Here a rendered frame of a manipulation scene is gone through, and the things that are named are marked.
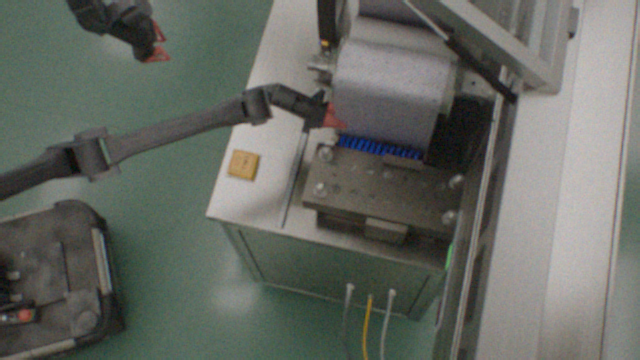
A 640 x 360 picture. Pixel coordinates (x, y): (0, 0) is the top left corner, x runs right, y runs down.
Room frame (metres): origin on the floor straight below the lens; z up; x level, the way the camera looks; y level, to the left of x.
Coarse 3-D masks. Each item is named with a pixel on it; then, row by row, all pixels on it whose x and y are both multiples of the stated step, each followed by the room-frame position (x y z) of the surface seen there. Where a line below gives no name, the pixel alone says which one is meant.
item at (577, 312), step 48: (624, 0) 0.76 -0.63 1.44; (624, 48) 0.65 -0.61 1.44; (576, 96) 0.56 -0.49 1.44; (624, 96) 0.55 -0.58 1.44; (480, 144) 0.53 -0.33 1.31; (576, 144) 0.46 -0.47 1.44; (624, 144) 0.45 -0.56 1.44; (480, 192) 0.38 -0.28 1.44; (576, 192) 0.37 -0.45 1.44; (576, 240) 0.28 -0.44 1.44; (576, 288) 0.20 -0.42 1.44; (576, 336) 0.12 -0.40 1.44
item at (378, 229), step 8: (368, 224) 0.47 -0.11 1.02; (376, 224) 0.46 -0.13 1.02; (384, 224) 0.46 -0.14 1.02; (392, 224) 0.46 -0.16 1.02; (400, 224) 0.46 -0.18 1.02; (368, 232) 0.46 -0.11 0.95; (376, 232) 0.46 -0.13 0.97; (384, 232) 0.45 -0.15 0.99; (392, 232) 0.45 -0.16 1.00; (400, 232) 0.44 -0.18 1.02; (384, 240) 0.45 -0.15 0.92; (392, 240) 0.45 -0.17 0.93; (400, 240) 0.44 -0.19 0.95
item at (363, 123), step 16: (336, 112) 0.71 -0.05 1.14; (352, 112) 0.70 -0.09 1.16; (368, 112) 0.69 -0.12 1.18; (336, 128) 0.71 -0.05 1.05; (352, 128) 0.70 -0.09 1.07; (368, 128) 0.69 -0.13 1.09; (384, 128) 0.68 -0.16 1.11; (400, 128) 0.66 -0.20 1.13; (416, 128) 0.65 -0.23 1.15; (432, 128) 0.64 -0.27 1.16; (384, 144) 0.67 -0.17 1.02; (400, 144) 0.66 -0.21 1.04; (416, 144) 0.65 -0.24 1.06
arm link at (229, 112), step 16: (240, 96) 0.74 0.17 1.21; (256, 96) 0.74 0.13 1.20; (208, 112) 0.70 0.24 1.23; (224, 112) 0.70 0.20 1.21; (240, 112) 0.70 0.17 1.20; (256, 112) 0.71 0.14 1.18; (96, 128) 0.65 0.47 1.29; (144, 128) 0.66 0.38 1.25; (160, 128) 0.65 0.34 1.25; (176, 128) 0.66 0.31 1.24; (192, 128) 0.66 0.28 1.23; (208, 128) 0.67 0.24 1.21; (112, 144) 0.61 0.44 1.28; (128, 144) 0.62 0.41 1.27; (144, 144) 0.62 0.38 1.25; (160, 144) 0.62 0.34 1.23; (112, 160) 0.58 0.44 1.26; (96, 176) 0.55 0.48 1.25; (112, 176) 0.56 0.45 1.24
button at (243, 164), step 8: (240, 152) 0.72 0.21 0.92; (248, 152) 0.72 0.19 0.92; (232, 160) 0.70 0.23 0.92; (240, 160) 0.70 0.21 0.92; (248, 160) 0.70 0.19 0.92; (256, 160) 0.70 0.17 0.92; (232, 168) 0.68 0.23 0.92; (240, 168) 0.68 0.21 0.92; (248, 168) 0.68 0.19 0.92; (240, 176) 0.66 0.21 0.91; (248, 176) 0.65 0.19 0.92
